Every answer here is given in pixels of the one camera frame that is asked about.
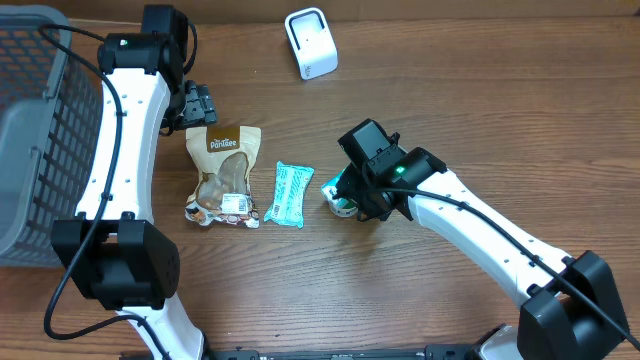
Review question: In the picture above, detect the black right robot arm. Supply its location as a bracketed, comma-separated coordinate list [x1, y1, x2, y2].
[334, 119, 639, 359]

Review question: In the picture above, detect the teal snack wrapper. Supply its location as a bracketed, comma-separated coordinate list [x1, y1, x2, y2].
[264, 161, 314, 229]

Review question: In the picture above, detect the white barcode scanner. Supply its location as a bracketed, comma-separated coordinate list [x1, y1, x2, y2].
[284, 7, 338, 80]

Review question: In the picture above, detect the green tissue pack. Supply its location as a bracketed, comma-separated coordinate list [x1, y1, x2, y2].
[321, 172, 343, 202]

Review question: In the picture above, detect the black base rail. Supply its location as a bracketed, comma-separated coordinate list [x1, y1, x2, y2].
[203, 344, 481, 360]

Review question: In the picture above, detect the green lid jar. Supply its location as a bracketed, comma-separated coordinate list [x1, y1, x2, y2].
[328, 198, 358, 218]

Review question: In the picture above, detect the brown snack pouch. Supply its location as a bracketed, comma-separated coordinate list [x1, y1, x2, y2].
[185, 126, 262, 229]

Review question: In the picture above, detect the grey plastic mesh basket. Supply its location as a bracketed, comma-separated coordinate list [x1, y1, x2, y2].
[1, 5, 102, 267]

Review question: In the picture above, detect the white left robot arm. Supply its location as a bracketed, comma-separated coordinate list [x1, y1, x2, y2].
[51, 5, 217, 359]

